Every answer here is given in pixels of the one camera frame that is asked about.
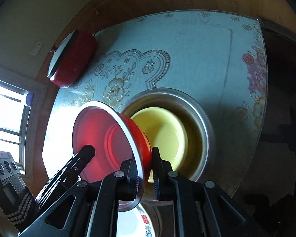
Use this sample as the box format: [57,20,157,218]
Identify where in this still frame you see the white wall socket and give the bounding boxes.
[30,41,44,57]

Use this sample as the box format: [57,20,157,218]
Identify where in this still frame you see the yellow ceramic bowl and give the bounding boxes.
[130,107,188,171]

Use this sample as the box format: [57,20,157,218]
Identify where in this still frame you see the red pot with lid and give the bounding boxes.
[47,29,97,88]

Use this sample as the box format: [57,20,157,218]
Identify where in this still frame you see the stainless steel bowl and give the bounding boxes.
[122,87,215,207]

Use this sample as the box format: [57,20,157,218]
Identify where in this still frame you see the red plastic bowl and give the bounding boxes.
[72,101,152,212]

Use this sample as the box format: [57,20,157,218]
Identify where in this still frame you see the window with frame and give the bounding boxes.
[0,67,47,181]

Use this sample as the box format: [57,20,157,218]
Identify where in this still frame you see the purple object on windowsill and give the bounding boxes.
[25,92,35,107]

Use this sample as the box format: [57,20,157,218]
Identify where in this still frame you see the floral embossed table cover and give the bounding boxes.
[43,10,267,196]

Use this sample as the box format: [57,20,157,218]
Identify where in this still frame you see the white floral ceramic plate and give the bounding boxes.
[116,204,156,237]

